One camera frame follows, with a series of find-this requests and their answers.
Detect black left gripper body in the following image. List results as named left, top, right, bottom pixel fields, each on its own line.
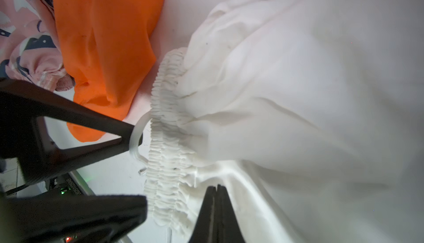
left=1, top=195, right=148, bottom=243

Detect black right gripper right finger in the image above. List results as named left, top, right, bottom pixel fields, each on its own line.
left=189, top=185, right=245, bottom=243

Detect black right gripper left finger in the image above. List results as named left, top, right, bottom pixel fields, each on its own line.
left=1, top=78, right=143, bottom=185

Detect white shorts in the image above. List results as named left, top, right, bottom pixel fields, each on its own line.
left=135, top=0, right=424, bottom=243

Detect pink shark print garment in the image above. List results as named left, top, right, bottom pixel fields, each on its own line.
left=1, top=0, right=74, bottom=92

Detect orange cloth garment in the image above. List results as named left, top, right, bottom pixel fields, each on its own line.
left=49, top=0, right=168, bottom=143

